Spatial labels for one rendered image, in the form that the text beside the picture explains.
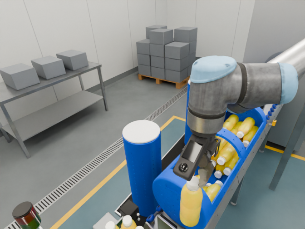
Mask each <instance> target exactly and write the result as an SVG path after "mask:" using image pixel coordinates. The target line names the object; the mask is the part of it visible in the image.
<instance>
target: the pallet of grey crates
mask: <svg viewBox="0 0 305 229"><path fill-rule="evenodd" d="M136 46H137V58H138V72H139V74H138V79H139V80H143V79H145V78H147V77H150V78H154V79H156V84H161V83H162V82H164V81H168V82H173V83H176V88H177V89H180V88H182V87H183V86H184V85H185V84H187V83H188V81H189V79H190V75H191V72H192V65H193V63H194V62H195V57H196V48H197V27H184V26H183V27H180V28H176V29H174V38H173V29H167V26H166V25H152V26H149V27H146V39H144V40H141V41H138V42H136Z"/></svg>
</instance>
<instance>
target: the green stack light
mask: <svg viewBox="0 0 305 229"><path fill-rule="evenodd" d="M40 223H41V217H40V216H39V214H38V213H37V214H36V217H35V218H34V219H33V220H32V221H31V222H30V223H28V224H26V225H19V226H20V227H21V228H22V229H37V228H38V227H39V225H40Z"/></svg>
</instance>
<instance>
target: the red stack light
mask: <svg viewBox="0 0 305 229"><path fill-rule="evenodd" d="M36 214H37V211H36V209H35V208H34V206H33V205H32V210H31V211H30V212H29V213H28V214H27V215H26V216H24V217H23V218H20V219H15V218H14V219H15V220H16V222H17V223H18V224H19V225H26V224H28V223H30V222H31V221H32V220H33V219H34V218H35V217H36Z"/></svg>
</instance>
